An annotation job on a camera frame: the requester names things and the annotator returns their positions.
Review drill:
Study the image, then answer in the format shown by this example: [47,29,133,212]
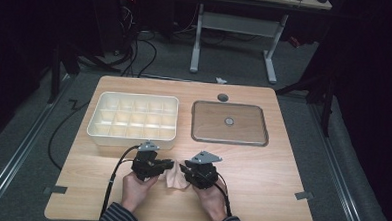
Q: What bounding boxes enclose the pink sock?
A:
[159,158,194,190]

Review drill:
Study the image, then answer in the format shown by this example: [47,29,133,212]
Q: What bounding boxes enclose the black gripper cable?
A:
[99,142,140,221]
[213,177,235,217]

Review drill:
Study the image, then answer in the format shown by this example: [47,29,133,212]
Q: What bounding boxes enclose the black floor cable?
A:
[46,97,91,173]

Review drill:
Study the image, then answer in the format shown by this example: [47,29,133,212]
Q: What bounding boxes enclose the white divided storage box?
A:
[85,90,181,151]

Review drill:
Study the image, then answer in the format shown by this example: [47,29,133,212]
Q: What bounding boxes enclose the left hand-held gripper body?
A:
[130,140,167,183]

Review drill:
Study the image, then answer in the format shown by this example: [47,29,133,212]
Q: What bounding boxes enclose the metal floor rail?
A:
[303,103,375,221]
[0,73,73,221]

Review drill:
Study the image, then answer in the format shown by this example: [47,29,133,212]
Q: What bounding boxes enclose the bundle of black cables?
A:
[116,5,160,80]

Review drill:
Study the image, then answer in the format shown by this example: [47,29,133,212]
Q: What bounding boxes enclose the black stand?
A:
[46,43,83,105]
[272,72,339,139]

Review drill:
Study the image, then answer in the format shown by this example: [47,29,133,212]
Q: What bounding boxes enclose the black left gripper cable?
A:
[99,142,140,221]

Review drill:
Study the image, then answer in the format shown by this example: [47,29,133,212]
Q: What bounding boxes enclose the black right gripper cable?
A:
[213,177,235,217]

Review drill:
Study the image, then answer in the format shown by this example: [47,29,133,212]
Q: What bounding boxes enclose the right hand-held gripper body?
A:
[184,149,224,190]

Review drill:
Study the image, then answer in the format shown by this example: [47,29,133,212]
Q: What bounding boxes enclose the white-legged wooden desk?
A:
[188,0,333,87]

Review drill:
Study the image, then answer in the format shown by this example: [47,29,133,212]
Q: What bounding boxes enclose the person's right hand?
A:
[190,179,231,221]

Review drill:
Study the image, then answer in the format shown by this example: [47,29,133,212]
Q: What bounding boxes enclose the person's left hand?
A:
[121,171,159,214]

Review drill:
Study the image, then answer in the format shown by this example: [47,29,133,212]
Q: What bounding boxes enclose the grey tape strip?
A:
[43,184,69,196]
[294,190,316,202]

